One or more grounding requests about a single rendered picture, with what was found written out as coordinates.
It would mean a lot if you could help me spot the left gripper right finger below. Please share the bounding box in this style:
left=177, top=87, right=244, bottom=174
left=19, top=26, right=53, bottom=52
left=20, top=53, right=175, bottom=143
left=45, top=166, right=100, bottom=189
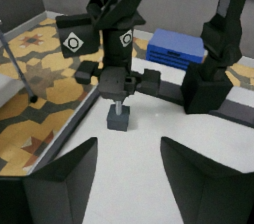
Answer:
left=160, top=136, right=254, bottom=224

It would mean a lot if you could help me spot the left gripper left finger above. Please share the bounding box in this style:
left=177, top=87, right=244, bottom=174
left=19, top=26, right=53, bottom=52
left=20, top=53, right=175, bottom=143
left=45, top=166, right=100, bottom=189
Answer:
left=0, top=137, right=98, bottom=224

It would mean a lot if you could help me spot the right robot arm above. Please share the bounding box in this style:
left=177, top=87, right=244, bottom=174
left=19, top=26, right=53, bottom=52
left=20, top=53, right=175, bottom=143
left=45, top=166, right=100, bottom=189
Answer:
left=55, top=0, right=246, bottom=101

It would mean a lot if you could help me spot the grey metal peg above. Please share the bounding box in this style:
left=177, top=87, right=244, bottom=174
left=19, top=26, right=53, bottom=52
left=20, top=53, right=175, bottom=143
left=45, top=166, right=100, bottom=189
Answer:
left=116, top=101, right=122, bottom=115

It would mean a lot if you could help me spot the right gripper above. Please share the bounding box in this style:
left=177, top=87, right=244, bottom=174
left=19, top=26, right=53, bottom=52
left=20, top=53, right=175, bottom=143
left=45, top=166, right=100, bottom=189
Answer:
left=74, top=50, right=161, bottom=96

